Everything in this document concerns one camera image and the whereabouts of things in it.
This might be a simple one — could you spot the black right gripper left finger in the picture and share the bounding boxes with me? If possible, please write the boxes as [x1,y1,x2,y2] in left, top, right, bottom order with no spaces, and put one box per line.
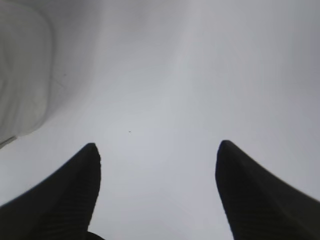
[0,143,101,240]

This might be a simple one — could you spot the cream fabric zipper bag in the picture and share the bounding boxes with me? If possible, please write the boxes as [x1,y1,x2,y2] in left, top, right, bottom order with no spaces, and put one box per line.
[0,0,53,147]

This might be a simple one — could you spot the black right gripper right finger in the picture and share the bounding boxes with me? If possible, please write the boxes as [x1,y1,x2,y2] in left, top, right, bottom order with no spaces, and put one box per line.
[215,140,320,240]

